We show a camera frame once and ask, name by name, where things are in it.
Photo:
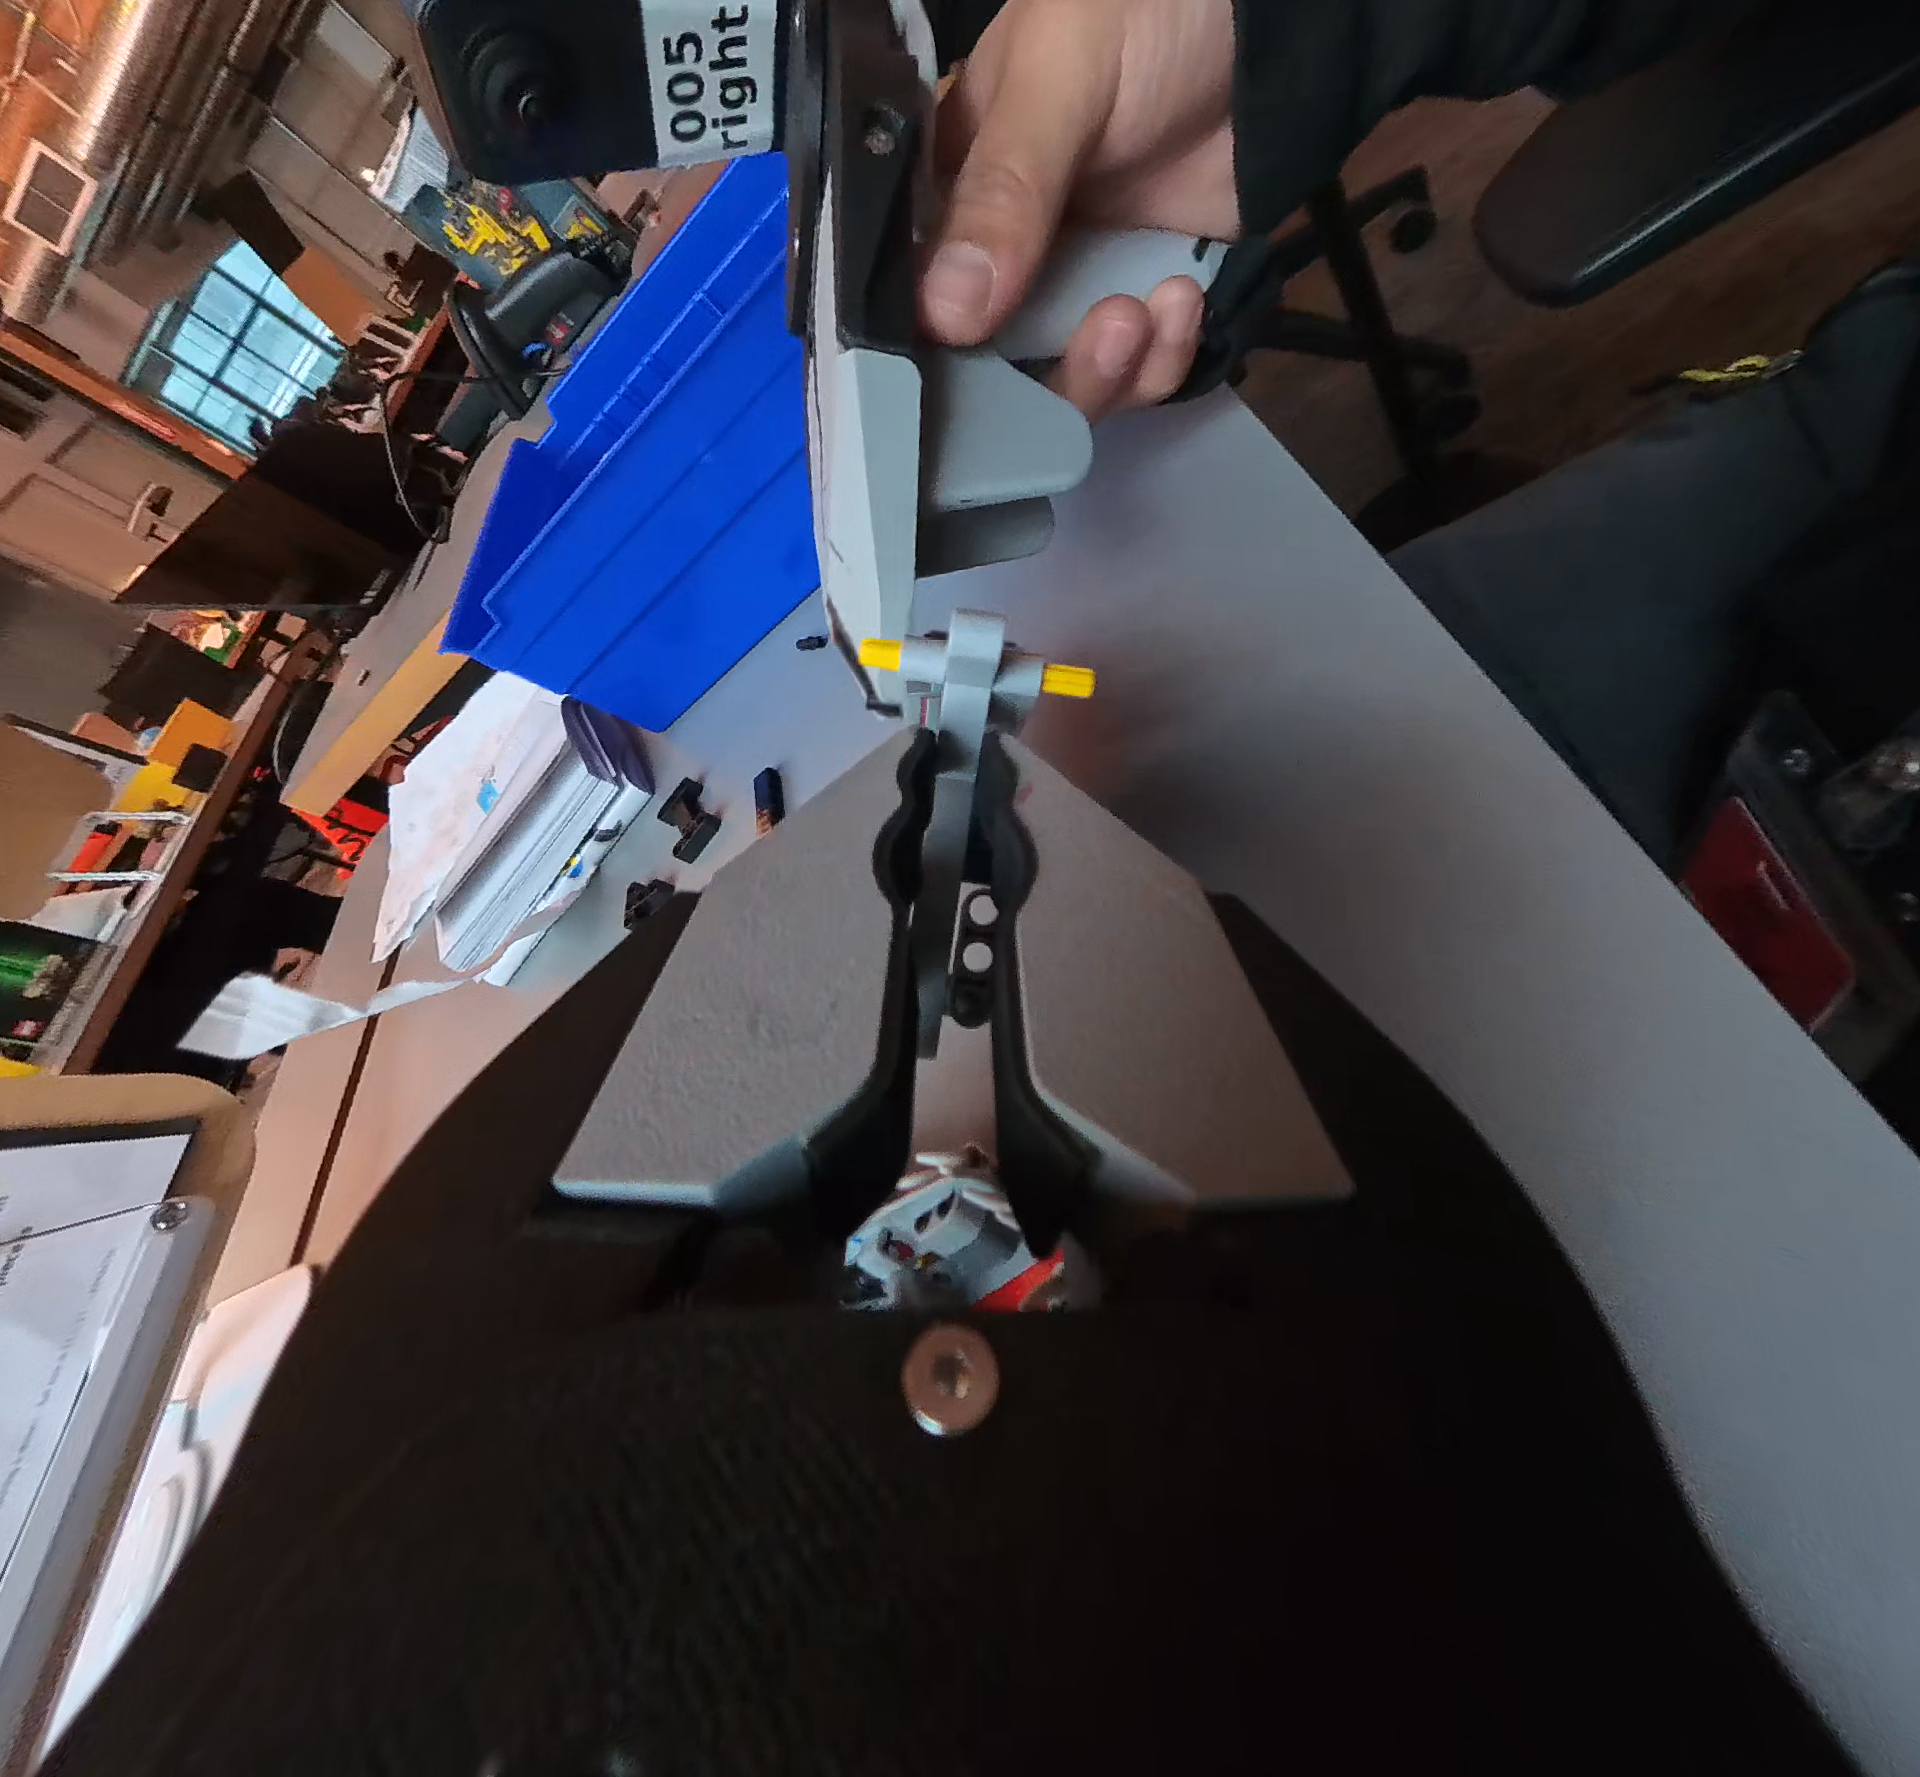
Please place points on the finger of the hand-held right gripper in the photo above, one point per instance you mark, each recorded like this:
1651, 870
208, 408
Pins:
871, 487

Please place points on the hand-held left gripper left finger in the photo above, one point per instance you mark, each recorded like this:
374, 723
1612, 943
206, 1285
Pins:
735, 1042

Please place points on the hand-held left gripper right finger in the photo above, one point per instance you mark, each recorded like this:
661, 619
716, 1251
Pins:
1170, 1042

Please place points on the grey lego liftarm assembly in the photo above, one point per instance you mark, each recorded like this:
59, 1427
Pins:
969, 669

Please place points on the blue plastic bin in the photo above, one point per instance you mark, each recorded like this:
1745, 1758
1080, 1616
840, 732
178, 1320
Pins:
659, 457

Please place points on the black lego H connector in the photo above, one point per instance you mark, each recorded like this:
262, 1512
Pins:
647, 904
691, 818

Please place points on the lego set box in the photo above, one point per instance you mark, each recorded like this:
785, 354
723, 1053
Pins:
496, 225

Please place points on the person's right hand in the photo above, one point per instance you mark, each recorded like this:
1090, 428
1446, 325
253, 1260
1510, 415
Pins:
1111, 82

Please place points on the stack of white booklets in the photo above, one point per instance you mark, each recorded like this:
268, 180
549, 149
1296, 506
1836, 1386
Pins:
510, 877

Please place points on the black desk phone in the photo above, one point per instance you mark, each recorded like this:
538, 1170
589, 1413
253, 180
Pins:
518, 322

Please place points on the pink plastic bag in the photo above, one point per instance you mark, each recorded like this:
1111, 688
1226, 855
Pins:
300, 1012

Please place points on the red badge card holder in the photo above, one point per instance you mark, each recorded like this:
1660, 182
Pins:
1786, 907

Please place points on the window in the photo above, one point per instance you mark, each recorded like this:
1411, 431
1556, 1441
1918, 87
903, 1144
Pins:
240, 331

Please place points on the yellow bin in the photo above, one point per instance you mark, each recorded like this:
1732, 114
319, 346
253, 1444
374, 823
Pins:
173, 758

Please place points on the white stand base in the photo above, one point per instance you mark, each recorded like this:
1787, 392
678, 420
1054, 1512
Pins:
196, 1432

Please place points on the person's grey trousers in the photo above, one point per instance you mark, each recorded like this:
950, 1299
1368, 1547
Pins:
1651, 579

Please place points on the printed instruction sheet stand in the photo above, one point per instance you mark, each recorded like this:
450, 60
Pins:
75, 1283

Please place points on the white air vent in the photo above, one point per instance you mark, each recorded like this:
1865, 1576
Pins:
46, 199

